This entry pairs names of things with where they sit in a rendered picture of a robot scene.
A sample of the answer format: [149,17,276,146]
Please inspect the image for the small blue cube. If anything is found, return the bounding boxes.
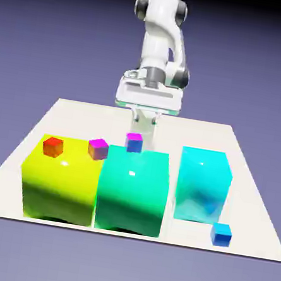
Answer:
[208,221,234,249]

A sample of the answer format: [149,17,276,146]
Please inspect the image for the large green box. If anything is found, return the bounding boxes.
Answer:
[90,143,176,240]

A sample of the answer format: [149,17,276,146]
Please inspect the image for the small red cube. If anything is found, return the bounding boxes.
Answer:
[40,135,66,160]

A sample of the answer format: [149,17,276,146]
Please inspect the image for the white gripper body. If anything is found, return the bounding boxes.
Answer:
[113,75,186,117]

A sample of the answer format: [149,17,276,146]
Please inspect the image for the small magenta cube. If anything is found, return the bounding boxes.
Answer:
[85,136,111,164]

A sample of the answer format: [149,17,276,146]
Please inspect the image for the large yellow box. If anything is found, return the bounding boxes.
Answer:
[12,130,107,229]

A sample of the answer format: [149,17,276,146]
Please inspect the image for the large cyan box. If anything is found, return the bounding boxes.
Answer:
[170,145,237,228]

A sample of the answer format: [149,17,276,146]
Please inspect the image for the small purple cube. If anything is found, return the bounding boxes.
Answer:
[123,131,145,155]

